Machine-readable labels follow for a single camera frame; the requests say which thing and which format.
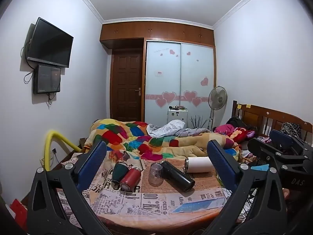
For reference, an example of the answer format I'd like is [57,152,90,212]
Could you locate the pink cloth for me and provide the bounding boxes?
[214,124,236,135]

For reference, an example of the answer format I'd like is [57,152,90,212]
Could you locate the small black wall monitor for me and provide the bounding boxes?
[33,64,61,95]

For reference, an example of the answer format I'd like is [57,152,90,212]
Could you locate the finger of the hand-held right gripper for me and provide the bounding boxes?
[269,129,313,157]
[247,138,310,173]

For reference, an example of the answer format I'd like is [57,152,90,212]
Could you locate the white flask cup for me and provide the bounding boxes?
[184,156,215,173]

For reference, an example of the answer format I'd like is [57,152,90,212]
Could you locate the sliding wardrobe with heart stickers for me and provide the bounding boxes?
[144,39,216,131]

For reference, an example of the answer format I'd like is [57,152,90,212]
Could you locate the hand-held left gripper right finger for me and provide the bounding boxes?
[199,139,288,235]

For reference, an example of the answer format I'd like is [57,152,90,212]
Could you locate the black bag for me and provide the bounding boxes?
[226,116,245,128]

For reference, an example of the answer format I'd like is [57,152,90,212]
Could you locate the red cup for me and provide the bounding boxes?
[120,167,142,192]

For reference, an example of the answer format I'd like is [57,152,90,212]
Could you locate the red plush toy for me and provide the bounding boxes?
[227,127,256,144]

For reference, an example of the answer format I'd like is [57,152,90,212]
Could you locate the brown overhead cabinet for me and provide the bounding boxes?
[100,21,216,51]

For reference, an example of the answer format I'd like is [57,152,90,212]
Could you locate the red box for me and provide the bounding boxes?
[9,199,28,229]

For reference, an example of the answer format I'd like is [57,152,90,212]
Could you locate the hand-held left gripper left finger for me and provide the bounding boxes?
[27,141,115,235]

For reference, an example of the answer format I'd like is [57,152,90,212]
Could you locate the clear glass cup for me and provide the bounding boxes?
[148,163,164,187]

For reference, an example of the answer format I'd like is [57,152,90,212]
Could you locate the wall-mounted black television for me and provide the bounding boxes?
[26,17,74,68]

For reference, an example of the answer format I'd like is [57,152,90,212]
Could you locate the colourful patchwork blanket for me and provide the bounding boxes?
[83,118,243,162]

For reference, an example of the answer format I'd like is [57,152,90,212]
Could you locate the black wall cable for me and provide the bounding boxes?
[21,39,35,84]

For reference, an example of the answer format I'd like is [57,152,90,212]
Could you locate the small white appliance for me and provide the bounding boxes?
[167,106,189,129]

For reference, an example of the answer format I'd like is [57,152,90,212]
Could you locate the grey striped cloth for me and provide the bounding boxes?
[146,119,209,138]

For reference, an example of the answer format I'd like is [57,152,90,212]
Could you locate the yellow pipe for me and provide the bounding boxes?
[41,130,83,172]

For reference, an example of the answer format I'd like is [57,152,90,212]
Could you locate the polka dot cloth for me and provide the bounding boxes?
[280,122,302,137]

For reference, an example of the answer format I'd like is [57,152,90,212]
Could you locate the newspaper print tablecloth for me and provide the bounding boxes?
[56,149,236,227]

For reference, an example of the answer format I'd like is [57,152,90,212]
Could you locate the black flask cup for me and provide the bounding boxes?
[160,161,196,193]

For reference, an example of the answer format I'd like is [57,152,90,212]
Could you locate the brown wooden door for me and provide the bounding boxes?
[110,50,144,122]

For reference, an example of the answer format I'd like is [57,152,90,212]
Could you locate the wooden bed headboard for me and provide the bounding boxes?
[231,100,313,147]

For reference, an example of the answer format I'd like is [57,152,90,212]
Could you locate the standing fan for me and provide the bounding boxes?
[207,86,228,132]

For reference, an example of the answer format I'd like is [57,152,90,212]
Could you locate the dark dried branches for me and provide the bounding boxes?
[189,115,209,129]

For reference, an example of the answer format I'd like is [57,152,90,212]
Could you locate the dark green cup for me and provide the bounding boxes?
[112,162,130,185]

